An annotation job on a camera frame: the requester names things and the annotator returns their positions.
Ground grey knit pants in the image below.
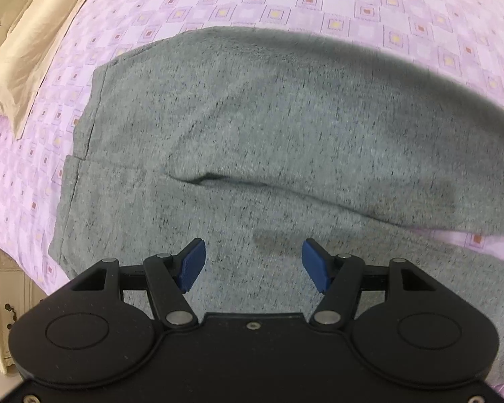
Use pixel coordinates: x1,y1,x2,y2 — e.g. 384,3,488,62
49,27,504,384

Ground cream bedside cabinet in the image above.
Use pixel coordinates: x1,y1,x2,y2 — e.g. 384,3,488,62
0,249,46,374

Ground beige pillow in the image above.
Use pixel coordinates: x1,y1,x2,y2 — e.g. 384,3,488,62
0,0,87,139

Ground pink patterned bed sheet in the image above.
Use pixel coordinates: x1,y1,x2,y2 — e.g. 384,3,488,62
0,0,504,293

